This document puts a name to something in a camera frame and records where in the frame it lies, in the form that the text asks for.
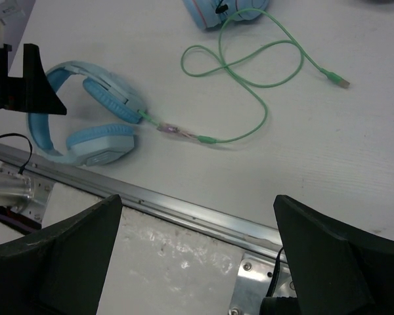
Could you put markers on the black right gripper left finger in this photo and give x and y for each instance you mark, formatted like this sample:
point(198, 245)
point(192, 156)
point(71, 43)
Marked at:
point(62, 268)

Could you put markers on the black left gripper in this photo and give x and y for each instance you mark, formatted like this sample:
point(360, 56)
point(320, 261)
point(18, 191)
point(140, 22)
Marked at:
point(31, 93)

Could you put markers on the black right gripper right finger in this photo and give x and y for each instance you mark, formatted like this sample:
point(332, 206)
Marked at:
point(335, 267)

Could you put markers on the light blue gaming headphones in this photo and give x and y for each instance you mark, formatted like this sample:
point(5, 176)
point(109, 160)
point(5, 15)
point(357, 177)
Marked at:
point(118, 108)

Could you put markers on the pink blue cat-ear headphones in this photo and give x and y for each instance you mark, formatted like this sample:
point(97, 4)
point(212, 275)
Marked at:
point(208, 14)

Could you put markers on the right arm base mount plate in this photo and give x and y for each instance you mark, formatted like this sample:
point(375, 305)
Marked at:
point(253, 279)

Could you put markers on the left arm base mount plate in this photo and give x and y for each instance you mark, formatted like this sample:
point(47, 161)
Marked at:
point(26, 195)

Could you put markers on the aluminium table edge rail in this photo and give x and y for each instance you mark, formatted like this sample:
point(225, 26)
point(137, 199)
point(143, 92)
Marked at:
point(222, 206)

